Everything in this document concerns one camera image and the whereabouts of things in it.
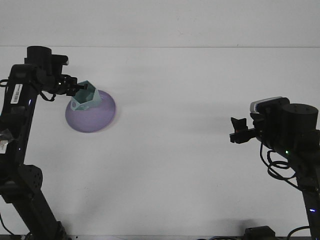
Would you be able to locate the pale purple round plate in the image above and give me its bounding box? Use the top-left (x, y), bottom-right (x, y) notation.
top-left (65, 89), bottom-right (117, 134)

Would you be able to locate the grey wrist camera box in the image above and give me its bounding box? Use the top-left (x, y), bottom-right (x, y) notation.
top-left (249, 96), bottom-right (291, 118)
top-left (50, 54), bottom-right (69, 67)

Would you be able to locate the pale blue faceted cup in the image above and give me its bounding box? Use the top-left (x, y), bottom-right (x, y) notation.
top-left (69, 80), bottom-right (102, 112)

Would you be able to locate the loose black cable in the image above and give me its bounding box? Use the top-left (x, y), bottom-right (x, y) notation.
top-left (197, 235), bottom-right (241, 240)

